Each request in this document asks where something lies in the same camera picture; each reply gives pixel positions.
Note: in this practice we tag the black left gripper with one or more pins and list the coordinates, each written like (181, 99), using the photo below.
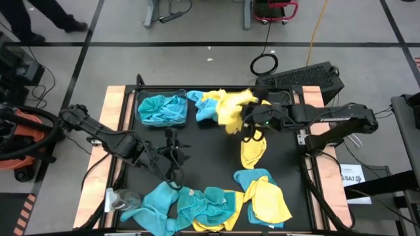
(170, 157)

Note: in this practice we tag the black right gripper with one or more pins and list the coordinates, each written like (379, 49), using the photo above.
(272, 116)

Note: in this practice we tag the yellow microfiber towel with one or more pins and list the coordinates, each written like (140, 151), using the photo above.
(269, 203)
(213, 96)
(252, 154)
(233, 111)
(266, 102)
(237, 213)

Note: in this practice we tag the blue microfiber towel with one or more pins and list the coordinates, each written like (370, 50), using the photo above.
(147, 209)
(174, 108)
(203, 111)
(246, 177)
(157, 120)

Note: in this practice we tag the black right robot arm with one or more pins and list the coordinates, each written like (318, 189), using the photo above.
(328, 113)

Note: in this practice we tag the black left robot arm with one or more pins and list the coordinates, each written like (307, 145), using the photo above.
(98, 132)

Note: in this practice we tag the clear plastic basket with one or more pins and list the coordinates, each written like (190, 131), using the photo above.
(137, 93)
(282, 96)

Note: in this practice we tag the wooden table side board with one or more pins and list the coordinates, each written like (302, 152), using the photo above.
(88, 196)
(313, 96)

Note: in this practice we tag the grey desk leg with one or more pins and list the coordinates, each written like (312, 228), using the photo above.
(151, 13)
(246, 14)

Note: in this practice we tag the red and black cart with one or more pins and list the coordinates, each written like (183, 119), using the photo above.
(272, 8)

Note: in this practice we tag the white printed paper sheet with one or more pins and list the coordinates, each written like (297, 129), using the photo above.
(351, 172)

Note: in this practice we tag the black power strip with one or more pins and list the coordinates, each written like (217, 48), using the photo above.
(170, 17)

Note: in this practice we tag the black metal beam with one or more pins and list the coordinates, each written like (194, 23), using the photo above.
(380, 187)

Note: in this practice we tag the orange shop vacuum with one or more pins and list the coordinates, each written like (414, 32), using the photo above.
(33, 126)

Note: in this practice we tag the grey side table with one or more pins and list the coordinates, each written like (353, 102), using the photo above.
(405, 147)

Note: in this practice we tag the person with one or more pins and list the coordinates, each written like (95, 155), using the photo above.
(55, 14)

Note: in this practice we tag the black equipment case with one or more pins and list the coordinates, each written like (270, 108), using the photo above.
(16, 65)

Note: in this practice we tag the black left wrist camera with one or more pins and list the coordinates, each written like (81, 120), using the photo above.
(171, 136)

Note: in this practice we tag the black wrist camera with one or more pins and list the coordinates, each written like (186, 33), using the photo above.
(171, 136)
(263, 96)

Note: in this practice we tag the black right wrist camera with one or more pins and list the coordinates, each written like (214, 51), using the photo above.
(263, 96)

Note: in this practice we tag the silver metal bracket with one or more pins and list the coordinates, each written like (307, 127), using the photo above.
(301, 139)
(95, 141)

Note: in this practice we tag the black aluminium table frame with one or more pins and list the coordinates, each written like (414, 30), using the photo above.
(193, 86)

